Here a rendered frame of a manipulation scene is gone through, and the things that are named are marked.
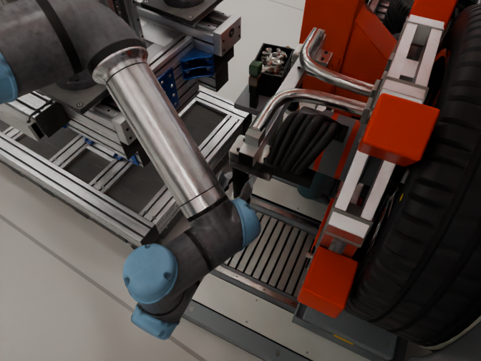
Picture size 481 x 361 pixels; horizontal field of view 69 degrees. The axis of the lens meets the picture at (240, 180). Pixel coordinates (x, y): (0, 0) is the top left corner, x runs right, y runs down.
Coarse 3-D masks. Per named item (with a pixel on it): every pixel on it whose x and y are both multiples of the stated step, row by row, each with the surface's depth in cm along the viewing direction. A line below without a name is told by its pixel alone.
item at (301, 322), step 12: (300, 312) 128; (300, 324) 129; (312, 324) 123; (324, 336) 126; (336, 336) 120; (348, 348) 124; (360, 348) 119; (396, 348) 121; (372, 360) 122; (384, 360) 117; (396, 360) 117
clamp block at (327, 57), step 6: (300, 48) 86; (294, 54) 85; (324, 54) 84; (330, 54) 84; (294, 60) 86; (318, 60) 83; (324, 60) 83; (330, 60) 84; (324, 66) 84; (330, 66) 88
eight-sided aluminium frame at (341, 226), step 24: (408, 24) 62; (432, 24) 62; (408, 48) 58; (432, 48) 58; (408, 96) 51; (360, 168) 54; (384, 168) 53; (360, 192) 101; (336, 216) 56; (360, 216) 55; (336, 240) 92; (360, 240) 56
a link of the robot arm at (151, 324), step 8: (192, 288) 60; (184, 296) 57; (192, 296) 61; (136, 304) 59; (184, 304) 58; (136, 312) 57; (144, 312) 56; (176, 312) 57; (136, 320) 56; (144, 320) 55; (152, 320) 55; (160, 320) 56; (168, 320) 57; (176, 320) 58; (144, 328) 56; (152, 328) 55; (160, 328) 56; (168, 328) 57; (160, 336) 56; (168, 336) 57
